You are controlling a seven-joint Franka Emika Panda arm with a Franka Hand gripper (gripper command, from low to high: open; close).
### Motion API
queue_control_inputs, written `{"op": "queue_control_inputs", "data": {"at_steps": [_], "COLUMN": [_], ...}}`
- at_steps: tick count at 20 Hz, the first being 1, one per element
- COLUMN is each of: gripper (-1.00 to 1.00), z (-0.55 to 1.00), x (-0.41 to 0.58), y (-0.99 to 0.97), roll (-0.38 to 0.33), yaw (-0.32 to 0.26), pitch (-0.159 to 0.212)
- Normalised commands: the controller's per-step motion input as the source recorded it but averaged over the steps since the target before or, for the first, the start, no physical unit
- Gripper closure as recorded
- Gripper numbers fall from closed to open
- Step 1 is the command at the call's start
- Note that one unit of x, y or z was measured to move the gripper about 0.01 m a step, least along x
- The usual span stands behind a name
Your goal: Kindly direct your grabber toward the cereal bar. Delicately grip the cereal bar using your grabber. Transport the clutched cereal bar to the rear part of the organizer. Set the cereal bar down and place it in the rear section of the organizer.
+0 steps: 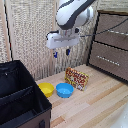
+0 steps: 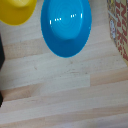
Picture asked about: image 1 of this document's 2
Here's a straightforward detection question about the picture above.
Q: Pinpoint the brown drawer cabinet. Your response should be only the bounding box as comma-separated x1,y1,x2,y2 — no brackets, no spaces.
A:
86,9,128,85

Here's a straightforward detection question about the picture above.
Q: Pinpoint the blue plastic bowl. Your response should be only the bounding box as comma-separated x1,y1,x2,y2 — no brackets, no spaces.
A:
55,82,75,99

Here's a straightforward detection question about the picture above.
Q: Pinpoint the black fabric storage box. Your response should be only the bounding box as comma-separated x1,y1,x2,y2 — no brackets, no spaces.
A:
0,59,53,128

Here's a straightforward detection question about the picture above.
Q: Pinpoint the yellow plastic bowl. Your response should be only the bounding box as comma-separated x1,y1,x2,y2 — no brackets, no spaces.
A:
37,82,56,99

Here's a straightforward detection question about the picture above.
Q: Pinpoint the red yellow cereal bar box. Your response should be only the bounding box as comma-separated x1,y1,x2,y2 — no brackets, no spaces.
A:
64,67,91,92

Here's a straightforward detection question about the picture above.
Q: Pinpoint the silver drawer handle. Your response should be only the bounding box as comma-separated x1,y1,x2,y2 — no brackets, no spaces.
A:
103,28,128,37
96,54,121,67

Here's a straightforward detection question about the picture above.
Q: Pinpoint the beige woven screen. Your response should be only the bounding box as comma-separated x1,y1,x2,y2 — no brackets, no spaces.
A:
0,0,128,82

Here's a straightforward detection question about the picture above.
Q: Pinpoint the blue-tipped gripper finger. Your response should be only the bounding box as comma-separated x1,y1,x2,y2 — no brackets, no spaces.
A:
53,48,59,59
65,47,72,57

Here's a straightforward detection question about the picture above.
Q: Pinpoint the dark robot cable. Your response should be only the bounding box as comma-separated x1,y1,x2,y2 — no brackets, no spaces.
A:
79,17,128,38

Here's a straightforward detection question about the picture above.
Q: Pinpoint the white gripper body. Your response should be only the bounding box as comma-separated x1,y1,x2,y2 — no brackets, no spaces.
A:
45,29,81,51

